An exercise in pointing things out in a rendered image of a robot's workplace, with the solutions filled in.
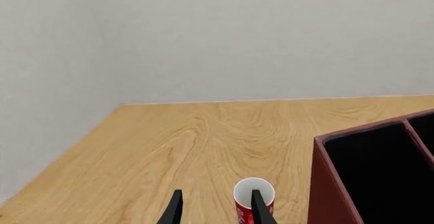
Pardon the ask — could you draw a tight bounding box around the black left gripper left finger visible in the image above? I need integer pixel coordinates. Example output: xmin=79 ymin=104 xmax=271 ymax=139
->
xmin=157 ymin=189 xmax=183 ymax=224

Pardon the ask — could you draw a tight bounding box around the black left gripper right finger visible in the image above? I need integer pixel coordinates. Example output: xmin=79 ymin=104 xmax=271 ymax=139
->
xmin=251 ymin=189 xmax=279 ymax=224

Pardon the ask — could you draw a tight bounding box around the red-brown desk caddy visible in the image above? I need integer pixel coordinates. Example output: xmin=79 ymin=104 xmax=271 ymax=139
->
xmin=307 ymin=108 xmax=434 ymax=224

